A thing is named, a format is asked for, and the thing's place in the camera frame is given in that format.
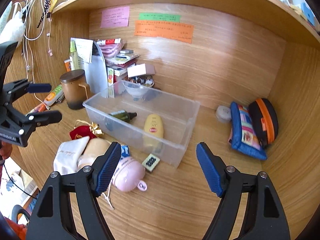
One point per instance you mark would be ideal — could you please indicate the black orange zip case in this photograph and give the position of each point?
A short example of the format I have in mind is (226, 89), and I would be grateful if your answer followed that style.
(264, 121)

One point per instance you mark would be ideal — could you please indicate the round cream lidded tub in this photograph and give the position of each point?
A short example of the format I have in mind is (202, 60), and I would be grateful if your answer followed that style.
(95, 148)

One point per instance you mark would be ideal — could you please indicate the pink round case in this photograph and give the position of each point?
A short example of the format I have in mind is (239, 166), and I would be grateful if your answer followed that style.
(129, 175)

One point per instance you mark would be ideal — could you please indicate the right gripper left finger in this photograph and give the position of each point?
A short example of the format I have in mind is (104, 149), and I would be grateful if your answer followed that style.
(52, 216)

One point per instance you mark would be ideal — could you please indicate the brown lidded mug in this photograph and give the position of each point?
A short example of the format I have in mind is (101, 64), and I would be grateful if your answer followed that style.
(75, 88)

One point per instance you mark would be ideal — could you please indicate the bowl of beads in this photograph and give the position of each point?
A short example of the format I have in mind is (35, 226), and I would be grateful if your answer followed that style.
(144, 80)

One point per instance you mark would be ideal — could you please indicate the white drawstring cloth bag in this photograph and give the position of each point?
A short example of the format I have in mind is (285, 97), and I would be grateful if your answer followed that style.
(67, 155)

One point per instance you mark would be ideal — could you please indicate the blue patchwork pouch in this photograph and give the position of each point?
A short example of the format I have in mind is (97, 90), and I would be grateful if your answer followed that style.
(242, 137)

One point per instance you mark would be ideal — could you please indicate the small white round container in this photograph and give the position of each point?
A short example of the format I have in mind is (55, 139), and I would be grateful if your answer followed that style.
(223, 114)

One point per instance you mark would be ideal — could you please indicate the stack of books and packets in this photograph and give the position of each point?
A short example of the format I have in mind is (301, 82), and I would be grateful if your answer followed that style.
(118, 59)

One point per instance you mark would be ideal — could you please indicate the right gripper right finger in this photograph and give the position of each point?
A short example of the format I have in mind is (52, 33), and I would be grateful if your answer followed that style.
(264, 215)

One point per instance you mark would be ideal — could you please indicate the pink sticky note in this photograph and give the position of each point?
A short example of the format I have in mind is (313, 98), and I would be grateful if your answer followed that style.
(115, 17)

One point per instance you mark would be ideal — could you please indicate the dark green small bottle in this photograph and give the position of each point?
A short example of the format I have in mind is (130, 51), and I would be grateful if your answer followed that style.
(123, 115)

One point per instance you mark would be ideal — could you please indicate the clear plastic storage bin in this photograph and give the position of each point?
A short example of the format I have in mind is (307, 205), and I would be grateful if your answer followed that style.
(144, 118)

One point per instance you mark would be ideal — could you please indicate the small white pink box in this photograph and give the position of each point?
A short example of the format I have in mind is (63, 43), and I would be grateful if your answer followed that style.
(140, 70)

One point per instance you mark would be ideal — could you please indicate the small cream dotted box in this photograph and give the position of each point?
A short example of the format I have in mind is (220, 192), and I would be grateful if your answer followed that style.
(151, 162)

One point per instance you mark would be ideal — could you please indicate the red white tube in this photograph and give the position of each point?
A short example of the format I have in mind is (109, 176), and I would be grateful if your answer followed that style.
(109, 42)

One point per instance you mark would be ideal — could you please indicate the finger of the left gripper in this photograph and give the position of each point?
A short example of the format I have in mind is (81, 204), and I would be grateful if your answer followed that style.
(39, 88)
(44, 118)

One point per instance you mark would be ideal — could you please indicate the small blue card packet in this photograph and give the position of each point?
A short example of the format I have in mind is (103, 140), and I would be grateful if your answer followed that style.
(125, 152)

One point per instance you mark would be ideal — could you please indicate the yellow lotion bottle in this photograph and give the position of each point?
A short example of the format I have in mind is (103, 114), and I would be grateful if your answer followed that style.
(154, 128)

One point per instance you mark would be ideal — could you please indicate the orange paper note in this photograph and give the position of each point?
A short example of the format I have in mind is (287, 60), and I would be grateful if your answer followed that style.
(170, 30)

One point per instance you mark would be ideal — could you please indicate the white paper bag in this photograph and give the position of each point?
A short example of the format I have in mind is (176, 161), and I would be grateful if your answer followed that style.
(92, 61)

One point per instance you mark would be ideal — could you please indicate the red velvet gift pouch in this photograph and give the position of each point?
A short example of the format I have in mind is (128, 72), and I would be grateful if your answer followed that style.
(85, 129)

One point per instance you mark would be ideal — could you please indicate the green sticky note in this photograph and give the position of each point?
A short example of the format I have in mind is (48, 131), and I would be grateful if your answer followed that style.
(154, 16)

